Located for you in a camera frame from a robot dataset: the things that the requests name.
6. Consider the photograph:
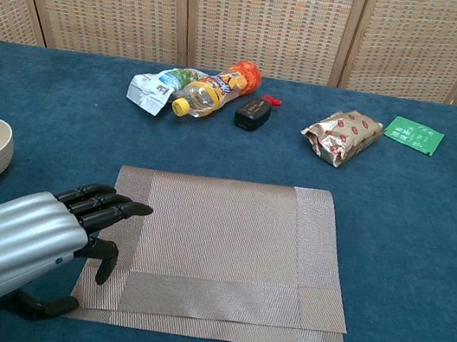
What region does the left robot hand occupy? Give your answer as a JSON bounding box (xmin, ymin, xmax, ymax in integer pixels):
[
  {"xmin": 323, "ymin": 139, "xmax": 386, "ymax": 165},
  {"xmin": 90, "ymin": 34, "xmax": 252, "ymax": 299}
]
[{"xmin": 0, "ymin": 166, "xmax": 158, "ymax": 339}]

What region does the grey woven placemat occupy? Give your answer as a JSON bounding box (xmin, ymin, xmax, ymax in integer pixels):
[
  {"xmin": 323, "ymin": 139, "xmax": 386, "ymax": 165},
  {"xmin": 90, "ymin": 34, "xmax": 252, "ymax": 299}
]
[{"xmin": 63, "ymin": 151, "xmax": 373, "ymax": 342}]

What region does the crumpled white snack wrapper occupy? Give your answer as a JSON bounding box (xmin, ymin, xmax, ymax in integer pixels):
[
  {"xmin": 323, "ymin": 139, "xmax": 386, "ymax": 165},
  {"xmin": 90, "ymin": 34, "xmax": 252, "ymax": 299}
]
[{"xmin": 123, "ymin": 58, "xmax": 205, "ymax": 123}]

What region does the black sauce bottle red cap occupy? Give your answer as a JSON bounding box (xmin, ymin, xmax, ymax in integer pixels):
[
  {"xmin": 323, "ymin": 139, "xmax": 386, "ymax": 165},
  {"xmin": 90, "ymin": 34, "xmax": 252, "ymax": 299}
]
[{"xmin": 232, "ymin": 89, "xmax": 285, "ymax": 136}]

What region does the gold red-print snack packet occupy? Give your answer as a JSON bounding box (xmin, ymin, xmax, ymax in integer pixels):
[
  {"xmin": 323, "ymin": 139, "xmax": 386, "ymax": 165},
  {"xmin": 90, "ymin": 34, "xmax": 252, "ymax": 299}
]
[{"xmin": 295, "ymin": 100, "xmax": 387, "ymax": 176}]

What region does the green sachet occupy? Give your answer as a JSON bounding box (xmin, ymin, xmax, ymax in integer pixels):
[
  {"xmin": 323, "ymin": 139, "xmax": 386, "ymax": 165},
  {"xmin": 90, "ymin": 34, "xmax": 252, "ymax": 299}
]
[{"xmin": 381, "ymin": 113, "xmax": 447, "ymax": 159}]

